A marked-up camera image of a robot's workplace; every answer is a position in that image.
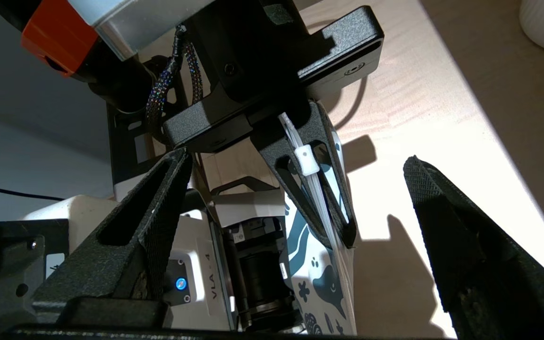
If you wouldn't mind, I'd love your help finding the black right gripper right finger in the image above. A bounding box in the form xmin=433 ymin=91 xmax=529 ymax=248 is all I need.
xmin=403 ymin=156 xmax=544 ymax=340

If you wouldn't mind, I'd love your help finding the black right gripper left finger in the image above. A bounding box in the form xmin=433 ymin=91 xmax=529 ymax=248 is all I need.
xmin=34 ymin=149 xmax=193 ymax=327

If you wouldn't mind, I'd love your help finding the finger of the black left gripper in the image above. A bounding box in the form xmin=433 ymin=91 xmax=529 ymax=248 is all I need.
xmin=253 ymin=120 xmax=344 ymax=247
xmin=300 ymin=101 xmax=358 ymax=249

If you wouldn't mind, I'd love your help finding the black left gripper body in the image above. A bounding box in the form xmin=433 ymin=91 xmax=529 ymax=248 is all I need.
xmin=163 ymin=0 xmax=386 ymax=153

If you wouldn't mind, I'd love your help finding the white horse-print paper pouch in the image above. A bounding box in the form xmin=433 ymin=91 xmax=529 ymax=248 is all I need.
xmin=279 ymin=113 xmax=358 ymax=337

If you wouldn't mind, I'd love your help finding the white silver robot torso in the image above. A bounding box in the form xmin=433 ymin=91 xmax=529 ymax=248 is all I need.
xmin=0 ymin=177 xmax=296 ymax=333

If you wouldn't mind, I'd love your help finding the beige brown shelf unit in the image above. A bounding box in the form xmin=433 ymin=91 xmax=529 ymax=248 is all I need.
xmin=140 ymin=0 xmax=544 ymax=340

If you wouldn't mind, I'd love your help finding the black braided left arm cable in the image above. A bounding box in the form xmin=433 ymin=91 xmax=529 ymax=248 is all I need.
xmin=145 ymin=26 xmax=204 ymax=138

